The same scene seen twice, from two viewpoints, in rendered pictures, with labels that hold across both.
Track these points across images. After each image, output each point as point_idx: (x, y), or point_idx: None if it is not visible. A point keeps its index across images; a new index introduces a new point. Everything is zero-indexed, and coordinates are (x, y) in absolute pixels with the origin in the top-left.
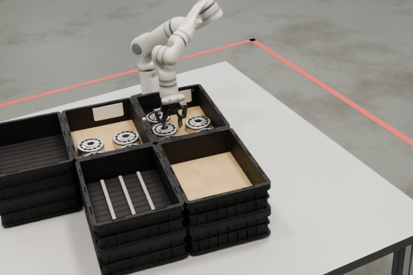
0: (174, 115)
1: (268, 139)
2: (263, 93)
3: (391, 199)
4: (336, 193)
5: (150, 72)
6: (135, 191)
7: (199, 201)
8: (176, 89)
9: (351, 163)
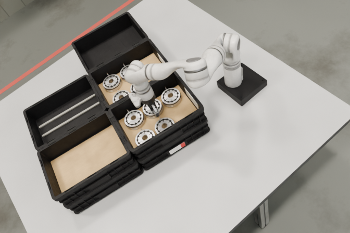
0: (184, 105)
1: (202, 188)
2: (291, 166)
3: None
4: None
5: (223, 64)
6: (85, 117)
7: (38, 158)
8: (140, 96)
9: None
